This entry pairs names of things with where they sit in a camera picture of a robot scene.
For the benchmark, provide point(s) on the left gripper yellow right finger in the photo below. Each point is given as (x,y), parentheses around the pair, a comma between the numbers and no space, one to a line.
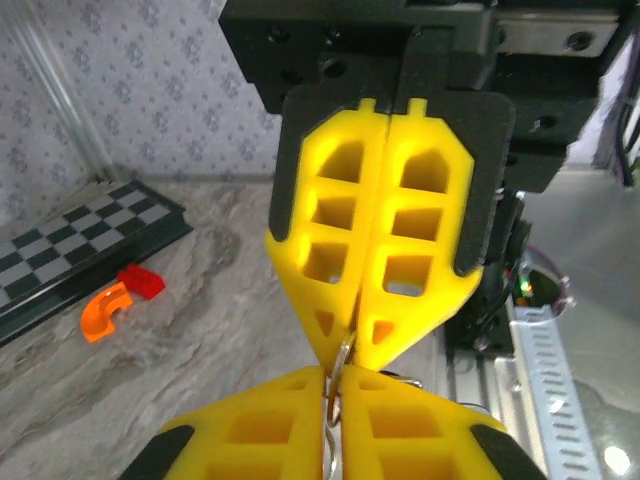
(355,440)

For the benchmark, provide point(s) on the grey metal panel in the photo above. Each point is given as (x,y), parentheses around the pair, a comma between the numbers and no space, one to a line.
(600,240)

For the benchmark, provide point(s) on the black and grey chessboard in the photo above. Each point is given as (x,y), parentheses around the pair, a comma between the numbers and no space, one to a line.
(75,235)

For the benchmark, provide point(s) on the orange curved plastic block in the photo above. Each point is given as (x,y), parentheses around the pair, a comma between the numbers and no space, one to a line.
(95,320)

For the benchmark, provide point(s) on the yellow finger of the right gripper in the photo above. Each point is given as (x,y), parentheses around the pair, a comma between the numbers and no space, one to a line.
(287,260)
(450,290)

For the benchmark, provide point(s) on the small red toy brick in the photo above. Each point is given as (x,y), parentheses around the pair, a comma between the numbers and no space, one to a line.
(142,282)

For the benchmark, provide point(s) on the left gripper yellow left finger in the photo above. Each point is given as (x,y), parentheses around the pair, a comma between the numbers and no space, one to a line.
(307,440)

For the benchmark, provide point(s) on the aluminium frame rail with slots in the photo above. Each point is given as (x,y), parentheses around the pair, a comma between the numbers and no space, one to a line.
(470,380)

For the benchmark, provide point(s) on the aluminium side rail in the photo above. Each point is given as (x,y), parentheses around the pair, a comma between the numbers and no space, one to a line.
(200,176)

